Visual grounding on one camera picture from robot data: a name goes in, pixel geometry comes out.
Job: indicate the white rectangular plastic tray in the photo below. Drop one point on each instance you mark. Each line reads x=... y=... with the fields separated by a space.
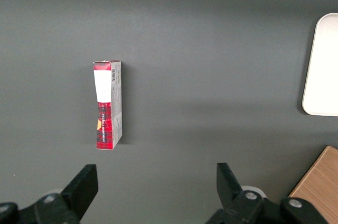
x=323 y=70

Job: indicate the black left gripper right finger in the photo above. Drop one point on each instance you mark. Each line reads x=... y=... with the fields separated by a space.
x=229 y=195

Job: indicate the red plaid cardboard box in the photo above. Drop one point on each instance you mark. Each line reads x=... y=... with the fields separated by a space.
x=105 y=118

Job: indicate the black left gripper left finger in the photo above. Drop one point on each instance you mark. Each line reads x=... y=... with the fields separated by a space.
x=79 y=195

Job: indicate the light wooden board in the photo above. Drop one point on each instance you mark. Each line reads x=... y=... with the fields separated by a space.
x=322 y=181

